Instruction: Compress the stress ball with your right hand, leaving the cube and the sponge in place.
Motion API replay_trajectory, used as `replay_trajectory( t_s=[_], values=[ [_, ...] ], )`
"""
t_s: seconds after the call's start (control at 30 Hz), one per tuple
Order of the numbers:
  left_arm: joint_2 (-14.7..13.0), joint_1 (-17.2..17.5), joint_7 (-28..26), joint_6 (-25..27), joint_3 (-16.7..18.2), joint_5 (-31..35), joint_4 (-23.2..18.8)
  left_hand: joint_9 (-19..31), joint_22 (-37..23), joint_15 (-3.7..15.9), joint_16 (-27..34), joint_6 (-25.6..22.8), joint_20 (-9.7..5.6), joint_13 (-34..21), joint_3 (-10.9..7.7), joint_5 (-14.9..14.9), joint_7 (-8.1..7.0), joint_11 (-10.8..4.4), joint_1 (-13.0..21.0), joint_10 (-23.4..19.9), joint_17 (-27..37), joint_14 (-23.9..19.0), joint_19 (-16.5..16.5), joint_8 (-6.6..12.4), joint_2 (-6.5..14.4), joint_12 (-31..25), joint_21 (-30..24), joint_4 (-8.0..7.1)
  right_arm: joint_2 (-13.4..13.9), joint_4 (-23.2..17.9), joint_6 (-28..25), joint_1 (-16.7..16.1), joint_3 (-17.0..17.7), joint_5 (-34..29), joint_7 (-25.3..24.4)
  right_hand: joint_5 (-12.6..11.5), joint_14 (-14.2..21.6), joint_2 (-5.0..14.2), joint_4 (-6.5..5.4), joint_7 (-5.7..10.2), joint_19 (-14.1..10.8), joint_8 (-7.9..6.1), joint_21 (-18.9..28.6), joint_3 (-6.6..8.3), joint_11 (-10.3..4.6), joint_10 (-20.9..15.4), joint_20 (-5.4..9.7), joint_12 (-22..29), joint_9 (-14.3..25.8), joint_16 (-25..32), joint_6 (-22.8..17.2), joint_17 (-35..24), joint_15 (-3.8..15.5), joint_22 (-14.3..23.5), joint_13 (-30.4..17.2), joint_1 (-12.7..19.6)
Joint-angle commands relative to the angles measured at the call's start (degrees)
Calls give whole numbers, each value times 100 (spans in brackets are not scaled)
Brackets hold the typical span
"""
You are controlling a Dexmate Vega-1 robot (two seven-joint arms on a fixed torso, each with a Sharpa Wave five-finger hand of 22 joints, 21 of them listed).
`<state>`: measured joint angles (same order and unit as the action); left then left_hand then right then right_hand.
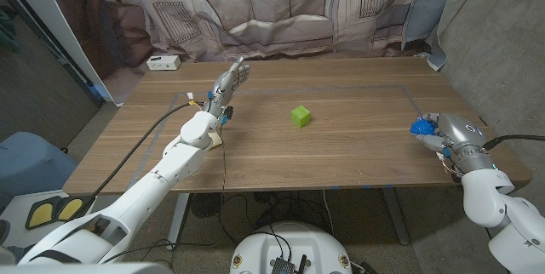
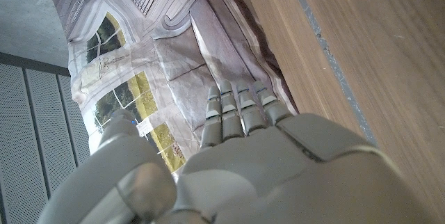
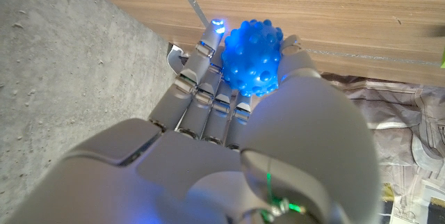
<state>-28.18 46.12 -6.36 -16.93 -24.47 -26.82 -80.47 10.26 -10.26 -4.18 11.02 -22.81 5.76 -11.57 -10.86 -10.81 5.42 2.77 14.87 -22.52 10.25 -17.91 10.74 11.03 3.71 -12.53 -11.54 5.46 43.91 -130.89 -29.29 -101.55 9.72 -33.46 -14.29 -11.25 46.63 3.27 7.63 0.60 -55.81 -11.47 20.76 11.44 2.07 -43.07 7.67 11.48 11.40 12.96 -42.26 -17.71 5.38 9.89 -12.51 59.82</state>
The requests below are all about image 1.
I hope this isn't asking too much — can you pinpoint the white floor platform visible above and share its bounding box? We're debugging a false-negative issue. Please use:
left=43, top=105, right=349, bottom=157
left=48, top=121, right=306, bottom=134
left=0, top=188, right=100, bottom=249

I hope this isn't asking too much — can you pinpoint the thin black hanging cable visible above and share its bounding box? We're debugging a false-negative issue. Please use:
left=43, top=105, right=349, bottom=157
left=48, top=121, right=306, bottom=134
left=215, top=120, right=239, bottom=245

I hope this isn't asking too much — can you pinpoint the grey table leg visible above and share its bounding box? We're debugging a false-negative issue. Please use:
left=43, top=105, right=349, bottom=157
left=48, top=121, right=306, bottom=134
left=381, top=187, right=410, bottom=246

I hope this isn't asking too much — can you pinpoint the white table leg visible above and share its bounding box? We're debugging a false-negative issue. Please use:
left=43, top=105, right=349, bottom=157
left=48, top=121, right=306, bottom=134
left=166, top=192, right=192, bottom=250

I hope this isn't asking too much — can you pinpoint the black yellow foot pedal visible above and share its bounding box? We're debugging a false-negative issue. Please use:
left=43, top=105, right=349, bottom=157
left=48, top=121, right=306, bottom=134
left=25, top=196, right=97, bottom=231

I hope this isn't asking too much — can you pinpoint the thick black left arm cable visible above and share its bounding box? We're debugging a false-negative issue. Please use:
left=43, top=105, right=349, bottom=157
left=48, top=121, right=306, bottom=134
left=87, top=100, right=206, bottom=209

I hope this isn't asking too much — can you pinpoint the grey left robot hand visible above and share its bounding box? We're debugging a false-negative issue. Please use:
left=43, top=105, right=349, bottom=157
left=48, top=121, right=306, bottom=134
left=203, top=55, right=251, bottom=117

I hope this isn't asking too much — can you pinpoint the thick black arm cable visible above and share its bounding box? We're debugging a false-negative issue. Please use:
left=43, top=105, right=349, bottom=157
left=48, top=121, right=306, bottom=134
left=482, top=134, right=545, bottom=151
left=87, top=100, right=206, bottom=209

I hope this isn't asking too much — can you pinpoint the white power strip box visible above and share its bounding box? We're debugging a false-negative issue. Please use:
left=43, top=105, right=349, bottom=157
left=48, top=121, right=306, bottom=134
left=146, top=54, right=182, bottom=71

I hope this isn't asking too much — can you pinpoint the black computer on torso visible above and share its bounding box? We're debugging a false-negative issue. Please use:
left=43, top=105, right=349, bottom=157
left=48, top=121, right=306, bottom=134
left=270, top=254, right=308, bottom=274

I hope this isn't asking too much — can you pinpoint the printed sofa backdrop cloth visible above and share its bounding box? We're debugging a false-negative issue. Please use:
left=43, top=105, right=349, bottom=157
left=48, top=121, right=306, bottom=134
left=40, top=0, right=431, bottom=105

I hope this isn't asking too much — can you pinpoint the yellow sponge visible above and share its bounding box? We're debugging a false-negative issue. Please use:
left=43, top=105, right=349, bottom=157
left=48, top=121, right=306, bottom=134
left=208, top=132, right=224, bottom=151

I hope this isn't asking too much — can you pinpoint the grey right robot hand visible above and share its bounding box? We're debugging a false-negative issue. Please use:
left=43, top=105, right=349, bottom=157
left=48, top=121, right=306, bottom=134
left=415, top=112, right=489, bottom=153

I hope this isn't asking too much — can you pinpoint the green cube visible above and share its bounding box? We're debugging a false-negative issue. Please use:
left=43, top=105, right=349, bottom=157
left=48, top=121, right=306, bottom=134
left=290, top=105, right=313, bottom=129

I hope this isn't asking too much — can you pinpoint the blue spiky stress ball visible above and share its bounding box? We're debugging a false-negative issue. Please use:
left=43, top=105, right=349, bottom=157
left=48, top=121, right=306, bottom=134
left=410, top=118, right=438, bottom=136

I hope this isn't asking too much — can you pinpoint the round black floor device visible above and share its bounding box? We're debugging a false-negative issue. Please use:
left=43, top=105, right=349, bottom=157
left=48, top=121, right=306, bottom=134
left=190, top=191, right=225, bottom=220

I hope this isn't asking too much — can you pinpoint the white partition board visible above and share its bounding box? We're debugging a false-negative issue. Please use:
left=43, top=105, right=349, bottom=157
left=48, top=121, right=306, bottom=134
left=0, top=0, right=117, bottom=106

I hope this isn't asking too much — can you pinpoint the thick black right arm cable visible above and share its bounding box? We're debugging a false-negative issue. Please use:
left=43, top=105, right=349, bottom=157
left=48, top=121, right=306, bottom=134
left=482, top=134, right=545, bottom=151

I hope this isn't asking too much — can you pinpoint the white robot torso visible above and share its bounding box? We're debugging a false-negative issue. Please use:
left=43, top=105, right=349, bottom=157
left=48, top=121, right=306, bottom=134
left=229, top=221, right=353, bottom=274

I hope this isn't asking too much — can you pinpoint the black floor cable bundle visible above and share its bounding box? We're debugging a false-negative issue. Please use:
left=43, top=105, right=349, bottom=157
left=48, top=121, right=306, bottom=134
left=216, top=191, right=337, bottom=245

